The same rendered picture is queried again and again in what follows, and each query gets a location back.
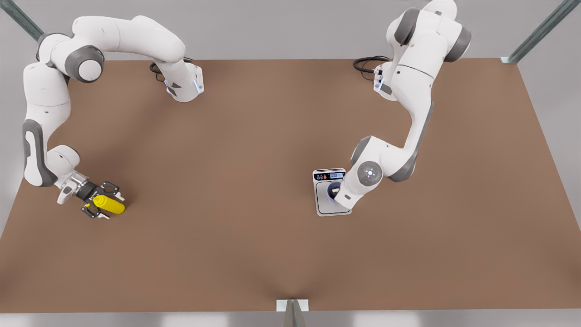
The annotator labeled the yellow sauce bottle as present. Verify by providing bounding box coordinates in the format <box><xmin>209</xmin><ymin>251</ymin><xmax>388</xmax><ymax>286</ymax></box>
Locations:
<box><xmin>92</xmin><ymin>195</ymin><xmax>126</xmax><ymax>216</ymax></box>

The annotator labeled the dark blue cup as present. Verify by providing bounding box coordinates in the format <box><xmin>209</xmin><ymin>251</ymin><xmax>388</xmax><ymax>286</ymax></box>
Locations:
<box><xmin>327</xmin><ymin>182</ymin><xmax>344</xmax><ymax>205</ymax></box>

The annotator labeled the white digital kitchen scale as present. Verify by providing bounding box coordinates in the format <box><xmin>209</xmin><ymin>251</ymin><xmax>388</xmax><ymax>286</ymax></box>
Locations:
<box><xmin>312</xmin><ymin>168</ymin><xmax>353</xmax><ymax>217</ymax></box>

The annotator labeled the black cable loop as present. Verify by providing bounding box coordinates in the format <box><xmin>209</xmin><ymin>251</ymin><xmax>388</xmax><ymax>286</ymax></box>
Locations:
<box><xmin>353</xmin><ymin>55</ymin><xmax>392</xmax><ymax>82</ymax></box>
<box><xmin>149</xmin><ymin>57</ymin><xmax>195</xmax><ymax>83</ymax></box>

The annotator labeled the silver frame post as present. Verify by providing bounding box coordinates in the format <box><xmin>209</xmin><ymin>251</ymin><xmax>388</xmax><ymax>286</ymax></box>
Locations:
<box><xmin>499</xmin><ymin>0</ymin><xmax>581</xmax><ymax>64</ymax></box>
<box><xmin>0</xmin><ymin>0</ymin><xmax>44</xmax><ymax>42</ymax></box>
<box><xmin>276</xmin><ymin>299</ymin><xmax>310</xmax><ymax>327</ymax></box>

